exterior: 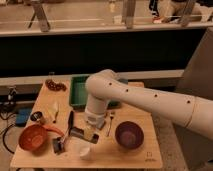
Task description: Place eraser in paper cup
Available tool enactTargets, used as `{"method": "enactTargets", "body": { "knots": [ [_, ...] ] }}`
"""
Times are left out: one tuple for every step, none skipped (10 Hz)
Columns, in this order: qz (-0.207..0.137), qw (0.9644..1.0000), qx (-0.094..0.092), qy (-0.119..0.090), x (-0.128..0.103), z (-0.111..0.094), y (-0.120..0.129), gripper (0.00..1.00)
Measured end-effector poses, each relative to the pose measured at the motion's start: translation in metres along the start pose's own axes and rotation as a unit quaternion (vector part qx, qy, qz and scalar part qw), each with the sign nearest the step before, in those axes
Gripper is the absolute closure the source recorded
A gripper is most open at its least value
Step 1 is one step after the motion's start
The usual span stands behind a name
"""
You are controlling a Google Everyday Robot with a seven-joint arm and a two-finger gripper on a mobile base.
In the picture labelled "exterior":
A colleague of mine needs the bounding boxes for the purple bowl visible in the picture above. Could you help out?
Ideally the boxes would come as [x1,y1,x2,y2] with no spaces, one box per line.
[115,121,144,150]

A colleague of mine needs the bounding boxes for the orange colander with handle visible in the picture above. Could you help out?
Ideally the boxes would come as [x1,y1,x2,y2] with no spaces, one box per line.
[18,124,64,152]

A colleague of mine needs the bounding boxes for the metal fork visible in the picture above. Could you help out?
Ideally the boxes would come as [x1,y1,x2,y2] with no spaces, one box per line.
[106,111,115,137]

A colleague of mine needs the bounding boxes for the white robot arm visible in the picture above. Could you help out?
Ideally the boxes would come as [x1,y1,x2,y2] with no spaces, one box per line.
[84,69,213,140]

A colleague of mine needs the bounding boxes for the green plastic tray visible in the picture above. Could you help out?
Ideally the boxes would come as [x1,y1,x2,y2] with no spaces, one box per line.
[68,75,129,110]

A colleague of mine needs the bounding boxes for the cream-handled knife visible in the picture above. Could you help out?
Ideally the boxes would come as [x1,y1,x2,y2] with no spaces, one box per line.
[51,101,59,123]

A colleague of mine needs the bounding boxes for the white paper cup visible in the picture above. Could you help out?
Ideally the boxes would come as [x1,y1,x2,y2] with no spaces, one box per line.
[79,144,91,160]

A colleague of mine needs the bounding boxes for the black banana-shaped toy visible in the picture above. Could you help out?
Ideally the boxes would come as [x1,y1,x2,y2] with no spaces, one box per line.
[68,111,74,135]

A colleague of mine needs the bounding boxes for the small black clip object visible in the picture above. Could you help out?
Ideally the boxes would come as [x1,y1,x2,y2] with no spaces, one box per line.
[52,137,65,154]

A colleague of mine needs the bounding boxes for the blue box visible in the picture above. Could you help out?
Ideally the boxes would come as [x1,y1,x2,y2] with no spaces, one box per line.
[15,108,32,127]

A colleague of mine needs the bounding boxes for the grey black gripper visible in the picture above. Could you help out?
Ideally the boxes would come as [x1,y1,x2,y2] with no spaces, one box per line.
[70,126,99,144]

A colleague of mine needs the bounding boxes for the small dark round tin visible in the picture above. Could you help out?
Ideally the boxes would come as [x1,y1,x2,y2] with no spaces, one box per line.
[30,111,45,124]

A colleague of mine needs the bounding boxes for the black cables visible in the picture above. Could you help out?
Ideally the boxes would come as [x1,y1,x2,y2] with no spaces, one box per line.
[0,99,19,155]

